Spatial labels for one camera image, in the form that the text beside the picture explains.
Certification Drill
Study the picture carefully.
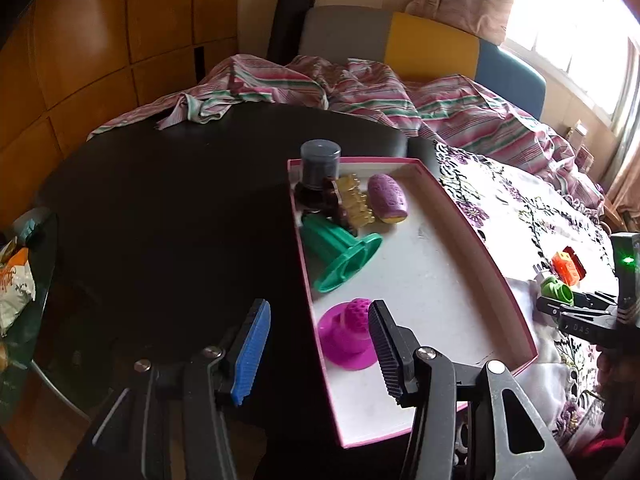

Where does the red metal cylinder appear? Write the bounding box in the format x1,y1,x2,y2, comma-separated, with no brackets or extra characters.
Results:
563,246,587,280

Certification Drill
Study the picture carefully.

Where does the magenta perforated funnel toy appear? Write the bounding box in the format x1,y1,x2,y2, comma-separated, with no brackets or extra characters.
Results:
318,298,378,370

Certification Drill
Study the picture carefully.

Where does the green toy camera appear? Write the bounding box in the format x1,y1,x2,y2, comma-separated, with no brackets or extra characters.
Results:
539,275,574,306

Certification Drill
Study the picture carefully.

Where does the orange building block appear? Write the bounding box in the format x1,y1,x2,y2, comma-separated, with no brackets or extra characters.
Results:
551,252,580,286

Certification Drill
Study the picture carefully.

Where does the teal ribbed funnel toy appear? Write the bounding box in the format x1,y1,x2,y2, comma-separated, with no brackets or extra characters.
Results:
300,214,383,294

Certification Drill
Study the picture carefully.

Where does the pink shallow cardboard box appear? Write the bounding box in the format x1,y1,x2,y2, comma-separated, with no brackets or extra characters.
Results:
288,157,538,448

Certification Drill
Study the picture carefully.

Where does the brown gold hair claw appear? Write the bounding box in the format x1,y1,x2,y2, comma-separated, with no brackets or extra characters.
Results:
323,174,374,236

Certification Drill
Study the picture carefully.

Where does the purple egg toy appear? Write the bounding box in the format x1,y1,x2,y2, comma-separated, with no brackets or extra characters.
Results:
368,174,408,224

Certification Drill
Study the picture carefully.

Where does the grey capped black bottle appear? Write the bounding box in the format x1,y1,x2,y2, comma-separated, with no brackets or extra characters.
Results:
294,139,341,210

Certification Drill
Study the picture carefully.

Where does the person right hand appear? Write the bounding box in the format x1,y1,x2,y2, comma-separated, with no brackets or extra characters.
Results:
597,347,639,437

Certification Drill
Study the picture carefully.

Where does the white embroidered floral tablecloth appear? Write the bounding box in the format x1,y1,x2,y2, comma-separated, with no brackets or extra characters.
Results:
422,141,618,456

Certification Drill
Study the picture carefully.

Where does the pink striped bed sheet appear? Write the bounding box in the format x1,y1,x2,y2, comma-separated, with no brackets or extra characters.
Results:
93,54,604,212

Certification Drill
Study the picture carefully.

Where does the snack bag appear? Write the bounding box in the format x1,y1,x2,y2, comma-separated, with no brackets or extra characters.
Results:
0,247,36,337

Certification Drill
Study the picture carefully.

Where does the green glass side table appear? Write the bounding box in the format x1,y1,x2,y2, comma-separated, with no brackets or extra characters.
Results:
1,207,58,424

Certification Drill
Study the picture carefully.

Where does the black rolled mat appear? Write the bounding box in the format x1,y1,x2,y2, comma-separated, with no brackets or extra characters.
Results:
266,0,316,65

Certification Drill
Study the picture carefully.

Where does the grey yellow blue headboard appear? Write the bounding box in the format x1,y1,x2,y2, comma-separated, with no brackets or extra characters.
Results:
299,6,547,118

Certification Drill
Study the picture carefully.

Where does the wooden wardrobe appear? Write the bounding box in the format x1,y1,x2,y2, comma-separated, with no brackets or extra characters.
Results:
1,0,238,224

